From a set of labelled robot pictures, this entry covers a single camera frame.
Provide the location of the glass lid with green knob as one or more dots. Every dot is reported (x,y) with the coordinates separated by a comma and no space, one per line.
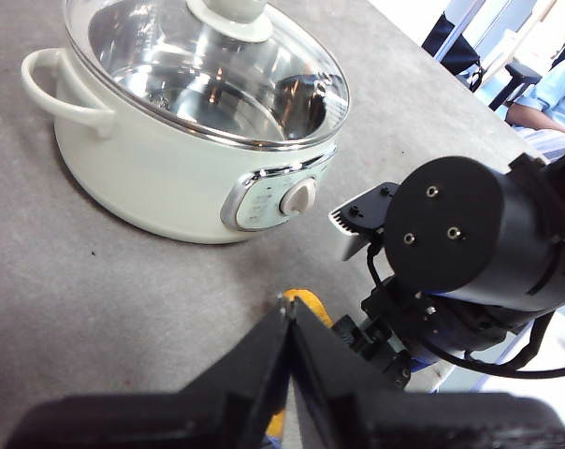
(193,84)

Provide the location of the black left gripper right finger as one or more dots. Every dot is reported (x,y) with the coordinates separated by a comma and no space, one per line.
(357,402)

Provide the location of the black office chair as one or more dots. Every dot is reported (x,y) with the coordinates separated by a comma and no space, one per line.
(455,51)

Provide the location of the yellow corn cob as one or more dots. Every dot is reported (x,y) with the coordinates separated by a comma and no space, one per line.
(310,301)

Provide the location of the pale green electric pot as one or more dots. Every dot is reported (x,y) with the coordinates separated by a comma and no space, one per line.
(147,187)

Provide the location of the person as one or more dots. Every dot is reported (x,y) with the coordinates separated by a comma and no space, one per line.
(554,89)

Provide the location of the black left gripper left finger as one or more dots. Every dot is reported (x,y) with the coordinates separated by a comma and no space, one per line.
(217,402)

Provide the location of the black chair armrest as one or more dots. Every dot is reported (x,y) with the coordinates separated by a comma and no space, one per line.
(516,79)

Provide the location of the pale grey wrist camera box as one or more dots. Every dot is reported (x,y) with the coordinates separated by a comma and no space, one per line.
(355,234)

